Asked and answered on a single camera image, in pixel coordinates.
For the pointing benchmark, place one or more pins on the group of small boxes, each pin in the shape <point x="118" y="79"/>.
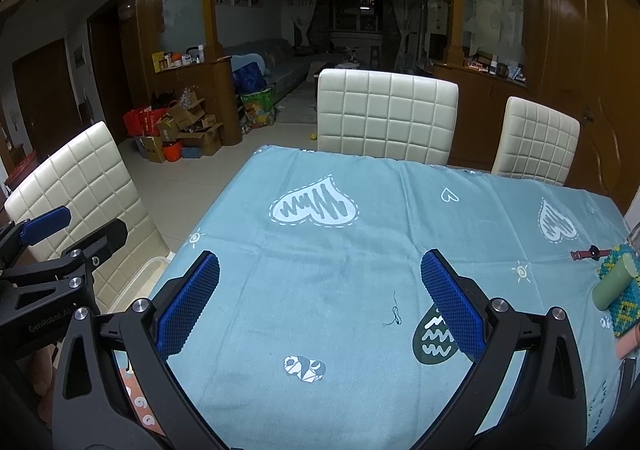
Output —
<point x="495" y="67"/>

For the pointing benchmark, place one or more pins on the colourful woven bag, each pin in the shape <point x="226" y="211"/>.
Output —
<point x="257" y="110"/>

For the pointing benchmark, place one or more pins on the brown wooden door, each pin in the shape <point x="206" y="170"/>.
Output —
<point x="45" y="100"/>

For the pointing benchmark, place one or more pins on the orange bucket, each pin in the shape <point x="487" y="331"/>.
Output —
<point x="172" y="151"/>

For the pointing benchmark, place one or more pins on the blue bag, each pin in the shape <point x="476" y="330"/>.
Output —
<point x="250" y="77"/>

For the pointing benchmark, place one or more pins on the green cylinder cup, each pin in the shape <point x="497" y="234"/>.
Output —
<point x="615" y="282"/>

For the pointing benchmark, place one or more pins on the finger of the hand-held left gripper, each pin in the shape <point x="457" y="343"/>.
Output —
<point x="45" y="225"/>
<point x="105" y="240"/>

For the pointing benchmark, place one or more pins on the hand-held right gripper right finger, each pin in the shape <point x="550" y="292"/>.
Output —
<point x="452" y="310"/>

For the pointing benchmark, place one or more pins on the grey sofa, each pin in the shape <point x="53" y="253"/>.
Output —
<point x="280" y="62"/>

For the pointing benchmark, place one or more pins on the frosted glass panel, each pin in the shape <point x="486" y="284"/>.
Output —
<point x="182" y="15"/>
<point x="492" y="10"/>

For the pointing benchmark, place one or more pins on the small framed picture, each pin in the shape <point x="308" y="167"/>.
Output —
<point x="79" y="55"/>

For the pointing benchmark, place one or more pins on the pink packet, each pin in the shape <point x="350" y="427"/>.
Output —
<point x="630" y="342"/>

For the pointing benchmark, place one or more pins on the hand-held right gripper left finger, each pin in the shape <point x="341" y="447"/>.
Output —
<point x="187" y="310"/>

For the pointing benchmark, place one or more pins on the red bag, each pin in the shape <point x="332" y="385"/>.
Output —
<point x="142" y="122"/>

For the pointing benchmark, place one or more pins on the group of small containers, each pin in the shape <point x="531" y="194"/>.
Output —
<point x="175" y="61"/>

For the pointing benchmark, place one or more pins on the coffee table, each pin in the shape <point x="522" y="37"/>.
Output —
<point x="345" y="65"/>

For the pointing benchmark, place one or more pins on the small blue box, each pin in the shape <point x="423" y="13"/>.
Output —
<point x="191" y="152"/>

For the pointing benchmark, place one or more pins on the low wooden cabinet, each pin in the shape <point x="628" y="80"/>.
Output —
<point x="480" y="120"/>
<point x="210" y="95"/>

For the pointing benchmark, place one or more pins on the person's left hand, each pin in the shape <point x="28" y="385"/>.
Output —
<point x="44" y="375"/>

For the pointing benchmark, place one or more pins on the television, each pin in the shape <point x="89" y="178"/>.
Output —
<point x="438" y="46"/>

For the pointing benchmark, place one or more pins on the black thread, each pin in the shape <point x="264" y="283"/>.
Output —
<point x="395" y="315"/>

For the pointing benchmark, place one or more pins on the white quilted chair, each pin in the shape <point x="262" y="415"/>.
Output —
<point x="537" y="142"/>
<point x="385" y="115"/>
<point x="85" y="190"/>

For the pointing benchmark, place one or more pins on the blue printed tablecloth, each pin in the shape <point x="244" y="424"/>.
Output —
<point x="350" y="240"/>

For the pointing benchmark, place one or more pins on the pile of cardboard boxes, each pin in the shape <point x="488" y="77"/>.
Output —
<point x="190" y="130"/>

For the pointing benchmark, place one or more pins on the dark side door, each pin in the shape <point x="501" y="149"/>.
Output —
<point x="110" y="75"/>

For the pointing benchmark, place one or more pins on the window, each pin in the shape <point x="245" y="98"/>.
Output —
<point x="355" y="12"/>

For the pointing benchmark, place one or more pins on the patterned curtain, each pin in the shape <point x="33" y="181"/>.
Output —
<point x="405" y="25"/>
<point x="300" y="15"/>

